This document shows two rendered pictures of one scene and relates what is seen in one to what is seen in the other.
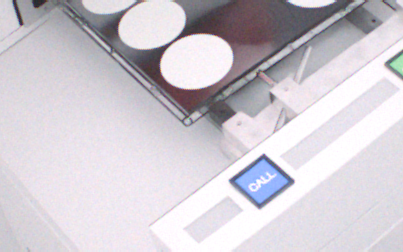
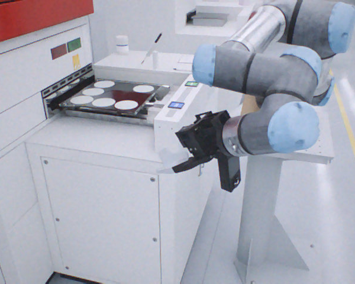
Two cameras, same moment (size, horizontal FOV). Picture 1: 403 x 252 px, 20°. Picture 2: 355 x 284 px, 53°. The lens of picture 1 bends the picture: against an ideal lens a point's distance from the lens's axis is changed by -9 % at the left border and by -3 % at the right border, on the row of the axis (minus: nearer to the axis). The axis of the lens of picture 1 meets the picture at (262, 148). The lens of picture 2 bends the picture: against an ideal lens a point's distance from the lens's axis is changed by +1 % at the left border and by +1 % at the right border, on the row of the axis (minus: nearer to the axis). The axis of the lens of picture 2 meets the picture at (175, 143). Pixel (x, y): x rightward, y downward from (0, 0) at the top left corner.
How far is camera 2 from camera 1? 107 cm
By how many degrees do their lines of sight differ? 38
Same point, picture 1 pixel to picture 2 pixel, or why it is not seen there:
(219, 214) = (171, 113)
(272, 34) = (142, 97)
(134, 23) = (97, 103)
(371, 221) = not seen: hidden behind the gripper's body
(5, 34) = (41, 120)
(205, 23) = (120, 99)
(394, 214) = not seen: hidden behind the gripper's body
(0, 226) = (38, 217)
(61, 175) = (94, 144)
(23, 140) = (71, 142)
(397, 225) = not seen: hidden behind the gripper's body
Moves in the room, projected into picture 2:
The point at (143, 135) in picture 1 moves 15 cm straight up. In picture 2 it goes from (116, 131) to (113, 97)
